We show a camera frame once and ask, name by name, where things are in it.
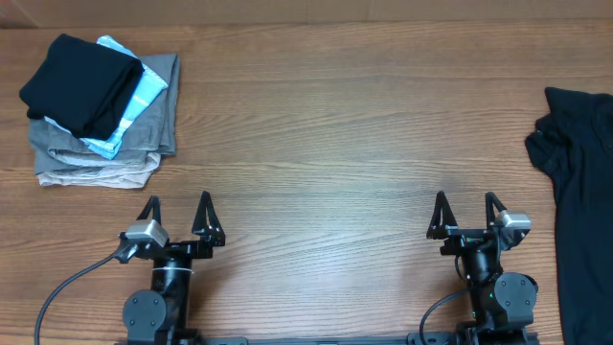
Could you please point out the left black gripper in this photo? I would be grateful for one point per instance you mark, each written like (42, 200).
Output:
(199, 247)

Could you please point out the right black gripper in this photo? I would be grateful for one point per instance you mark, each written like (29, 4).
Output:
(440, 230)

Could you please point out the black t-shirt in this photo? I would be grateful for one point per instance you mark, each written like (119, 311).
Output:
(82, 86)

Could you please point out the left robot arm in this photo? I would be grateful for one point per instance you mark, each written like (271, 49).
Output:
(159, 314)

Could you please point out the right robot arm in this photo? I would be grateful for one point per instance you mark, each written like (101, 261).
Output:
(502, 302)

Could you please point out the black clothes pile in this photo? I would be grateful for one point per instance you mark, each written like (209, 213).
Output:
(572, 145)

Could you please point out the beige folded garment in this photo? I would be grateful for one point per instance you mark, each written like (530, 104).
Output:
(49, 172)

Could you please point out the light blue folded garment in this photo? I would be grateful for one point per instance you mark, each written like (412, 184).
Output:
(149, 87)

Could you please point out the grey folded garment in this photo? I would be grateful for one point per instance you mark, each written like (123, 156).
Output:
(151, 134)

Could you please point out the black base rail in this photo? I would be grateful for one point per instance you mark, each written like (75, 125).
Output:
(436, 338)

